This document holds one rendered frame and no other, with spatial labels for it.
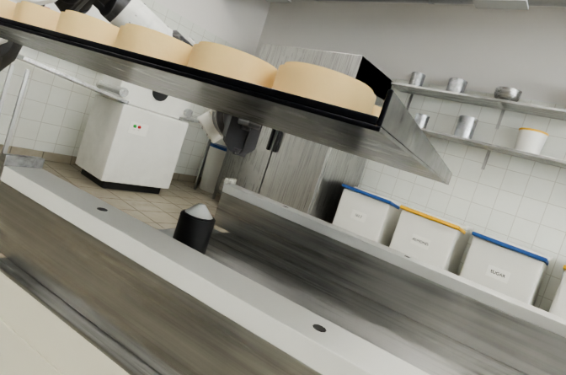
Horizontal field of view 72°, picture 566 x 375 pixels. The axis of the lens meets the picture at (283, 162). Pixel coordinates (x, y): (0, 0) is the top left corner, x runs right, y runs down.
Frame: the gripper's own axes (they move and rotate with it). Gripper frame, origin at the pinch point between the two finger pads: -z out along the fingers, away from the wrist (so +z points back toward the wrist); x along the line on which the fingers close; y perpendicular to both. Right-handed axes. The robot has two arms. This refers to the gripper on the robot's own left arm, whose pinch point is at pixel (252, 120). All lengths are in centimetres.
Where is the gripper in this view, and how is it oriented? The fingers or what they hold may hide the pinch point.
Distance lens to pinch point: 63.8
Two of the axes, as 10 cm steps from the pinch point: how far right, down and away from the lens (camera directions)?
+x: 3.1, -9.5, -0.5
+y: 9.1, 2.8, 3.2
